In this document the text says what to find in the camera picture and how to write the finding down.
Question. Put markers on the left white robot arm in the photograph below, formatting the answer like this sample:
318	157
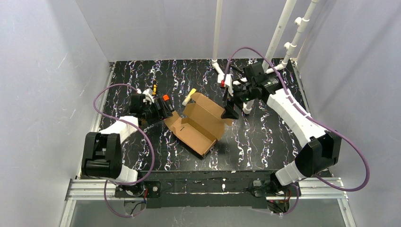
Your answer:
102	153

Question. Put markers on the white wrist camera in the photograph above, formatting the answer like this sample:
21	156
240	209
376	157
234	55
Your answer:
226	82
148	94

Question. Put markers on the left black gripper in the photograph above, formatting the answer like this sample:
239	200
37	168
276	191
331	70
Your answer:
161	107

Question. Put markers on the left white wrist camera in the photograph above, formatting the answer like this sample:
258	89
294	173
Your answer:
148	94

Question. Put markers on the aluminium base frame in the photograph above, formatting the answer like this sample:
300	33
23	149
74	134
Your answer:
178	187

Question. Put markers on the yellow white marker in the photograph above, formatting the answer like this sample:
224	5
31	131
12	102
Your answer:
188	98

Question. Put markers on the yellow black screwdriver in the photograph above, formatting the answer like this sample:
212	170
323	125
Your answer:
154	88

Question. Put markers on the white PVC pipe frame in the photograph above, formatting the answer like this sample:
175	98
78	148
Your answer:
301	23

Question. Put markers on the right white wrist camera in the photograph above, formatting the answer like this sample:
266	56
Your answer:
226	82

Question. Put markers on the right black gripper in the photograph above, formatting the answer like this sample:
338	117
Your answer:
231	97

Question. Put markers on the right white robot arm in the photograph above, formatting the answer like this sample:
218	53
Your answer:
320	147

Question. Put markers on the brown cardboard box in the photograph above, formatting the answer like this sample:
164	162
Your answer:
202	125

